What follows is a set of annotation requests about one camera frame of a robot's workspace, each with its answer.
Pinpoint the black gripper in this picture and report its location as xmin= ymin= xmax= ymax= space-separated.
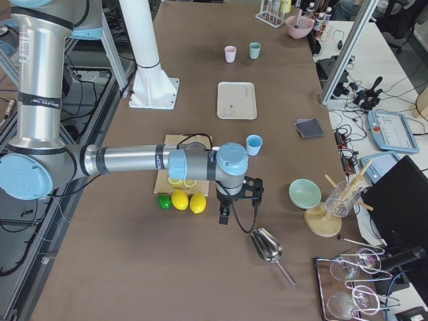
xmin=216 ymin=176 xmax=263 ymax=225

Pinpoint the blue plastic cup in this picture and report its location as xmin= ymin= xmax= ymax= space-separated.
xmin=246 ymin=134 xmax=263 ymax=156

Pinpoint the pink plastic cup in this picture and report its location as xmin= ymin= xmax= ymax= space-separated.
xmin=224 ymin=45 xmax=237 ymax=63

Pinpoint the green plastic cup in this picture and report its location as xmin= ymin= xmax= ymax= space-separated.
xmin=249 ymin=42 xmax=261 ymax=60

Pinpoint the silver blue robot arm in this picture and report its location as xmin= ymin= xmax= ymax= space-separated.
xmin=1 ymin=1 xmax=263 ymax=224

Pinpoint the white robot base pillar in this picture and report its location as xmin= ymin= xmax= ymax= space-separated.
xmin=120 ymin=0 xmax=179 ymax=110

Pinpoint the cream bunny tray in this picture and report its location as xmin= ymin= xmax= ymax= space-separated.
xmin=217 ymin=82 xmax=257 ymax=120

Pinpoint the yellow lemon right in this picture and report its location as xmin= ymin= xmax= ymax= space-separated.
xmin=189 ymin=193 xmax=207 ymax=214

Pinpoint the yellow lemon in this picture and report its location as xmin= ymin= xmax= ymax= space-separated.
xmin=171 ymin=190 xmax=189 ymax=211
xmin=189 ymin=193 xmax=207 ymax=214

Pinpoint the lemon slice half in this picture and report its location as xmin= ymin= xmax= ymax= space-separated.
xmin=168 ymin=177 xmax=197 ymax=188

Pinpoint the yellow lemon middle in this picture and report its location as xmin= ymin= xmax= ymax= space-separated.
xmin=171 ymin=190 xmax=189 ymax=211

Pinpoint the metal scoop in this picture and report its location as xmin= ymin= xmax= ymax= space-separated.
xmin=249 ymin=227 xmax=296 ymax=286

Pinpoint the green lime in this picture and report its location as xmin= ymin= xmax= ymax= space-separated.
xmin=157 ymin=194 xmax=173 ymax=209

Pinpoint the wooden cutting board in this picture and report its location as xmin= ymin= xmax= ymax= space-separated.
xmin=154 ymin=134 xmax=209 ymax=197

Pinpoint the mint green bowl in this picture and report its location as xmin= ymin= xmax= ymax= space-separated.
xmin=289 ymin=179 xmax=322 ymax=209

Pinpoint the wooden cup stand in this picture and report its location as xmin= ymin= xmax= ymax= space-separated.
xmin=304 ymin=160 xmax=373 ymax=237

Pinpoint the grey folded cloth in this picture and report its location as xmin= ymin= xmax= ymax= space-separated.
xmin=293 ymin=118 xmax=324 ymax=138

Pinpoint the clear textured glass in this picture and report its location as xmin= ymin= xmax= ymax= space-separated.
xmin=325 ymin=181 xmax=362 ymax=217

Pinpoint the wine glass upper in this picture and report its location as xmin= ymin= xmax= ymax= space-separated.
xmin=330 ymin=247 xmax=381 ymax=282

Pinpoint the wine glass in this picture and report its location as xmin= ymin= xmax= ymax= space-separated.
xmin=327 ymin=285 xmax=380 ymax=320
xmin=330 ymin=247 xmax=381 ymax=282

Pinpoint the wine glass lower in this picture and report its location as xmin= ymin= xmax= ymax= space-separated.
xmin=327 ymin=285 xmax=380 ymax=320

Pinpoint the blue teach pendant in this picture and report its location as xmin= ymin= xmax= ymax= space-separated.
xmin=367 ymin=110 xmax=419 ymax=154
xmin=360 ymin=150 xmax=400 ymax=184

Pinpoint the black monitor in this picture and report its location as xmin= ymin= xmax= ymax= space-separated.
xmin=362 ymin=156 xmax=427 ymax=249

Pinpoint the pink bowl with ice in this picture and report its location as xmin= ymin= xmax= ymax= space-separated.
xmin=286 ymin=15 xmax=314 ymax=39

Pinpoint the wire glass holder tray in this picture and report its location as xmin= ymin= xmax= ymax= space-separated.
xmin=314 ymin=247 xmax=401 ymax=320

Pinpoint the white wire cup rack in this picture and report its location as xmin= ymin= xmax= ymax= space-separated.
xmin=255 ymin=0 xmax=292 ymax=28

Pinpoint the aluminium frame post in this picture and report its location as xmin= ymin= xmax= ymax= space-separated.
xmin=320 ymin=0 xmax=378 ymax=106

